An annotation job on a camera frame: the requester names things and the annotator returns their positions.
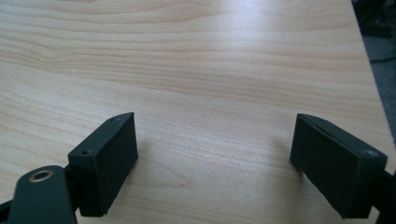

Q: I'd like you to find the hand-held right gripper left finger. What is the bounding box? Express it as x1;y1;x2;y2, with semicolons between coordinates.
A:
67;111;139;217

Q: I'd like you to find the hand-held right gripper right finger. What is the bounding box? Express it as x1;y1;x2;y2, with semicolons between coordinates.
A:
289;113;389;219

